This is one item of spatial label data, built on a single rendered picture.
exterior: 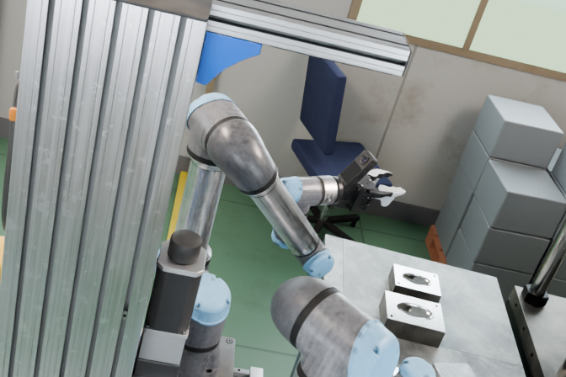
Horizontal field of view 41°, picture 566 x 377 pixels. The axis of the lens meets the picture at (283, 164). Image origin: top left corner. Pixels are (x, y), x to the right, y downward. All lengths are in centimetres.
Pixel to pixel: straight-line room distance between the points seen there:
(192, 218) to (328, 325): 67
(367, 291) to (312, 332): 157
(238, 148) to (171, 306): 35
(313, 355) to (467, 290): 183
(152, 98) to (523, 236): 311
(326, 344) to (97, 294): 41
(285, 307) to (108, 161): 36
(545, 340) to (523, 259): 122
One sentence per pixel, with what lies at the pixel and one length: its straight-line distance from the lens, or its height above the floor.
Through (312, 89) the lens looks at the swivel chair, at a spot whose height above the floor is 81.
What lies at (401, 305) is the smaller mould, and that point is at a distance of 266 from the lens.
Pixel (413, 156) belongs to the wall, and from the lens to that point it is 469.
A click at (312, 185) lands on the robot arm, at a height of 147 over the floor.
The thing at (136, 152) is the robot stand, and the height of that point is 180.
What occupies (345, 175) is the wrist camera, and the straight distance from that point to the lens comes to 197.
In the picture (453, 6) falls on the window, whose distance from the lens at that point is 433.
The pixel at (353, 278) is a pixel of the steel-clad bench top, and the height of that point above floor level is 80.
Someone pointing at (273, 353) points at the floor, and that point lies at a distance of 360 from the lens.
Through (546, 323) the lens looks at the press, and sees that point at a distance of 307.
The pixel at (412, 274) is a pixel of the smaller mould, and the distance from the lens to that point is 285.
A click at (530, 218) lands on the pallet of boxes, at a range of 402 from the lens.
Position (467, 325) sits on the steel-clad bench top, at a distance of 283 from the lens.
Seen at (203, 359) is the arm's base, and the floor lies 110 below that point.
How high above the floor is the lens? 239
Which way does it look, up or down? 28 degrees down
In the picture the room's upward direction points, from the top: 16 degrees clockwise
